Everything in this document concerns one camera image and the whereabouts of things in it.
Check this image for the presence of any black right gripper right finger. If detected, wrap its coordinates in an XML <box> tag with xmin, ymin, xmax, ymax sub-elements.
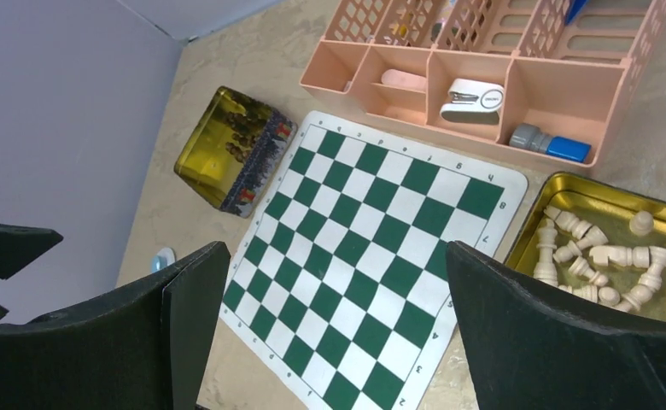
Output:
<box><xmin>446</xmin><ymin>242</ymin><xmax>666</xmax><ymax>409</ymax></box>

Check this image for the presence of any white blue round disc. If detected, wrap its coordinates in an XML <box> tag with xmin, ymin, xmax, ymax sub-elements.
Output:
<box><xmin>149</xmin><ymin>247</ymin><xmax>176</xmax><ymax>273</ymax></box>

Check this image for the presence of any pink desk organizer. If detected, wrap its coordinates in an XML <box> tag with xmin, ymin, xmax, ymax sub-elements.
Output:
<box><xmin>301</xmin><ymin>1</ymin><xmax>666</xmax><ymax>175</ymax></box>

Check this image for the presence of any green white chess board mat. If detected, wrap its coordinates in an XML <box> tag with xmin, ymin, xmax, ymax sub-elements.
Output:
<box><xmin>220</xmin><ymin>111</ymin><xmax>528</xmax><ymax>409</ymax></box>

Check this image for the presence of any pink eraser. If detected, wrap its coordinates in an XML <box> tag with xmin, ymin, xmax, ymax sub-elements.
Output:
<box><xmin>381</xmin><ymin>69</ymin><xmax>428</xmax><ymax>92</ymax></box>

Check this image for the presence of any blue grey stamp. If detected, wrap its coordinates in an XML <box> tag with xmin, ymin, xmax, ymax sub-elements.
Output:
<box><xmin>508</xmin><ymin>123</ymin><xmax>592</xmax><ymax>163</ymax></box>

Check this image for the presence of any gold tin with dark pieces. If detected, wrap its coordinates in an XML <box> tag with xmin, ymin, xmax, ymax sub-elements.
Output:
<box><xmin>173</xmin><ymin>86</ymin><xmax>298</xmax><ymax>218</ymax></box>

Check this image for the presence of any white chess knight piece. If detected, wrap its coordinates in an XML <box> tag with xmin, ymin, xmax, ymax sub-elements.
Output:
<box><xmin>589</xmin><ymin>245</ymin><xmax>651</xmax><ymax>268</ymax></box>

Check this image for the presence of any white chess king piece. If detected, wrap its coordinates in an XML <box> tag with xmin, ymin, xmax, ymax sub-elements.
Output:
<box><xmin>534</xmin><ymin>218</ymin><xmax>558</xmax><ymax>287</ymax></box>

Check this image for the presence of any gold tin with white pieces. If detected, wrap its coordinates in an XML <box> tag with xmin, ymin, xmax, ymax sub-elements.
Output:
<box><xmin>505</xmin><ymin>172</ymin><xmax>666</xmax><ymax>322</ymax></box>

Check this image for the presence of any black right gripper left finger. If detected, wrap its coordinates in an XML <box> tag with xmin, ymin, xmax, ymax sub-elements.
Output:
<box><xmin>0</xmin><ymin>242</ymin><xmax>231</xmax><ymax>409</ymax></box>

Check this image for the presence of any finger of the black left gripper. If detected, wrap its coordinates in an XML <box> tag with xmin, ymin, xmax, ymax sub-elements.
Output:
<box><xmin>0</xmin><ymin>224</ymin><xmax>63</xmax><ymax>280</ymax></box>

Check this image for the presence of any white stapler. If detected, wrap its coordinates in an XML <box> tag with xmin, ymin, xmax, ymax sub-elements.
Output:
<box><xmin>440</xmin><ymin>78</ymin><xmax>505</xmax><ymax>125</ymax></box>

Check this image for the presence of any white chess pawn upright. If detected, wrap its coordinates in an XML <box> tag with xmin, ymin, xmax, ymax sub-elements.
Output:
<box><xmin>628</xmin><ymin>210</ymin><xmax>654</xmax><ymax>237</ymax></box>

